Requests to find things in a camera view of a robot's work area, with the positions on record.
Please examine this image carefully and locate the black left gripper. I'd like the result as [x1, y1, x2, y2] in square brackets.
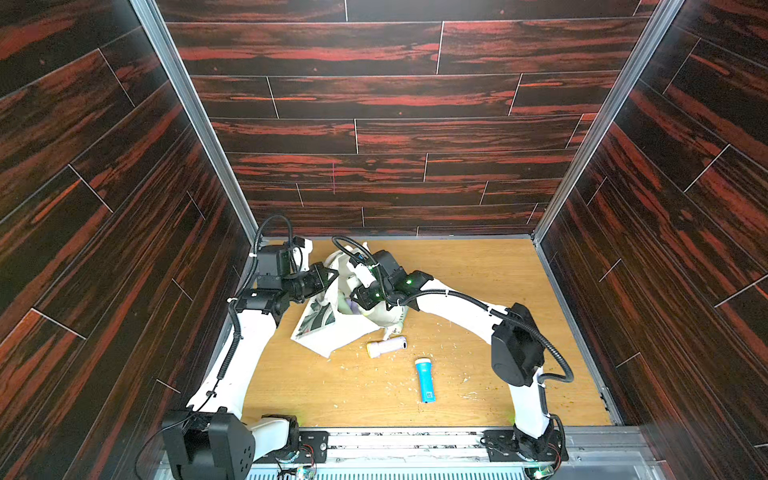
[279, 263, 339, 303]

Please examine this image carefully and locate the white floral tote bag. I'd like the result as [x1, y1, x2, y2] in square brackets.
[291, 251, 408, 358]

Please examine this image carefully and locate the blue flashlight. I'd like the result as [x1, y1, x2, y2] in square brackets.
[415, 358, 436, 404]

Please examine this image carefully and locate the pale green flashlight bottom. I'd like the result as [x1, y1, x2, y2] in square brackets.
[348, 259, 377, 288]

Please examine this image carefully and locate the lilac flashlight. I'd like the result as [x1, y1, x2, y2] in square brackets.
[346, 298, 361, 314]
[366, 336, 408, 358]

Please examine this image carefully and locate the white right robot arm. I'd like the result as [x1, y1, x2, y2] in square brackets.
[349, 250, 574, 462]

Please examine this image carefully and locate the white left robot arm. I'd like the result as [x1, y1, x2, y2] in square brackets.
[161, 262, 338, 479]

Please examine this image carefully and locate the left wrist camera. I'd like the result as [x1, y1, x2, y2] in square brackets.
[255, 236, 313, 277]

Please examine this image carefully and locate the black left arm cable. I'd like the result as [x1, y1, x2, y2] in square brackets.
[133, 214, 298, 480]

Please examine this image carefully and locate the black corrugated right cable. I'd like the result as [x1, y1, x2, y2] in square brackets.
[331, 235, 575, 457]

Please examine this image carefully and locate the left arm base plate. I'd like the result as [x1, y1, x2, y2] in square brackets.
[254, 429, 330, 464]

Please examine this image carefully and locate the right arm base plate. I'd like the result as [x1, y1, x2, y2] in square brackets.
[480, 425, 569, 462]

